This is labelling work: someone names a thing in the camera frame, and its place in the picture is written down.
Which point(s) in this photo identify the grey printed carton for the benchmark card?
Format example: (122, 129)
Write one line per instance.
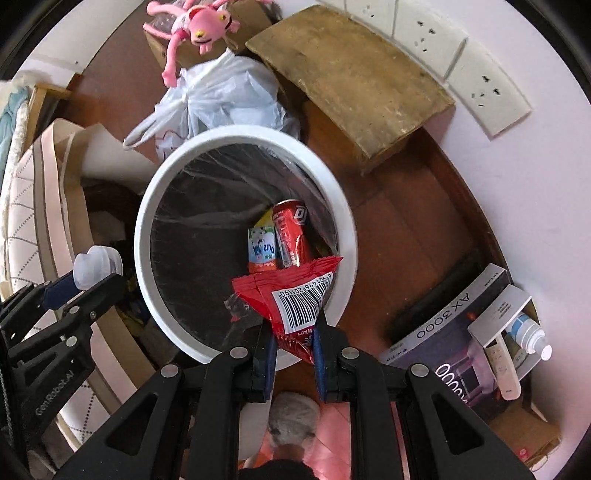
(443, 341)

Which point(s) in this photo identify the red soda can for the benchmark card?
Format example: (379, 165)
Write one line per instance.
(288, 230)

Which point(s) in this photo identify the small cardboard box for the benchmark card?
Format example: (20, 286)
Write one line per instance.
(526, 438)

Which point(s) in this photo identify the dark bin liner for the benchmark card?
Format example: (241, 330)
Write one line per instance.
(194, 221)

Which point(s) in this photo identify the grey fluffy slipper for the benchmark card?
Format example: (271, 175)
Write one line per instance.
(293, 415)

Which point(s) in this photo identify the blue milk carton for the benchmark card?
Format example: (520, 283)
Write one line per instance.
(263, 249)

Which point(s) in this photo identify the pink plush toy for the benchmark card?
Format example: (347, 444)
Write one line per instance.
(203, 27)

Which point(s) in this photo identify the white bottle cap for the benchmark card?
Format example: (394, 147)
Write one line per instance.
(94, 267)

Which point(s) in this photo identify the brown cardboard box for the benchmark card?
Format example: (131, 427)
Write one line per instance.
(251, 21)

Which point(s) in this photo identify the wooden board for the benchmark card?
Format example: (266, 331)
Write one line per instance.
(346, 78)

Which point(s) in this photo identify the white wall socket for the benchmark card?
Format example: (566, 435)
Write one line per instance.
(369, 11)
(429, 37)
(489, 92)

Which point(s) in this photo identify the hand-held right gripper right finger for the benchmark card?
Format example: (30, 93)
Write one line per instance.
(320, 369)

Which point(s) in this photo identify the white remote control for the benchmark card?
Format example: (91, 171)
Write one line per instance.
(503, 374)

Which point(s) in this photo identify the white waste bin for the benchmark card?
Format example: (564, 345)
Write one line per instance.
(152, 207)

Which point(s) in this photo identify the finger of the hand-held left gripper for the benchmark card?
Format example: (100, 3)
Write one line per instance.
(60, 290)
(99, 300)

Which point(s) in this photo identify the white plastic bag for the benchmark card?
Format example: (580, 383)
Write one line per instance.
(221, 87)

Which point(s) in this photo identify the white spray bottle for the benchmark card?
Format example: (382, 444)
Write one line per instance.
(531, 337)

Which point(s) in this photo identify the white slim box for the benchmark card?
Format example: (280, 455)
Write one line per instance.
(498, 314)

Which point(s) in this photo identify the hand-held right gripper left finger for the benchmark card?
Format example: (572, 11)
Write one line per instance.
(271, 369)

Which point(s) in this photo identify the red snack packet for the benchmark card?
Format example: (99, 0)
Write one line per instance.
(286, 295)

